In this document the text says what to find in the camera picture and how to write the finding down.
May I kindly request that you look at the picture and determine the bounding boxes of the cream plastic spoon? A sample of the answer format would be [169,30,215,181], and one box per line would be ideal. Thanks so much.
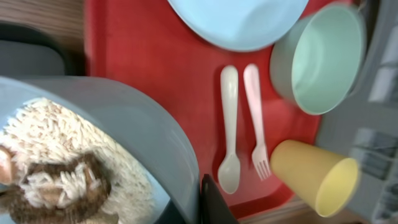
[218,65,241,194]

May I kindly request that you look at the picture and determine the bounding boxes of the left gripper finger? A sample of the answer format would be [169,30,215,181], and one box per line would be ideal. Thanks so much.
[200,174,239,224]

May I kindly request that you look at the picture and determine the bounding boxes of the mint green bowl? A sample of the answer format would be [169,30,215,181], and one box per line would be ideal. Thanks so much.
[270,3,366,115]

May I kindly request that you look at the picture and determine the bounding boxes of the rice and food scraps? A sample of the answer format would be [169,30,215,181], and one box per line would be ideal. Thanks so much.
[1,98,155,223]

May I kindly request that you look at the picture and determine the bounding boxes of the grey dishwasher rack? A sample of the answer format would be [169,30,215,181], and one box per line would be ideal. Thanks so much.
[316,0,397,223]

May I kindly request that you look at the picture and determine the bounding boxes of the yellow plastic cup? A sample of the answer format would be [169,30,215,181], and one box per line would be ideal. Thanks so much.
[271,140,361,217]

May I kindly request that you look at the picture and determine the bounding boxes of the light blue plate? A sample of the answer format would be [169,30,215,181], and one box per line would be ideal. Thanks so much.
[168,0,308,52]

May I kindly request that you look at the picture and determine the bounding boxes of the pink plastic fork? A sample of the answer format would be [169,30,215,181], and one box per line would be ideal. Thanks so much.
[243,63,272,180]

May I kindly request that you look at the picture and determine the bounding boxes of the black waste tray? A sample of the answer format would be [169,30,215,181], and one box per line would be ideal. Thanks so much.
[1,21,86,77]

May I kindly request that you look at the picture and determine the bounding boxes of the light blue small bowl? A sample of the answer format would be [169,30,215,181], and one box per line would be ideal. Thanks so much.
[1,75,201,223]

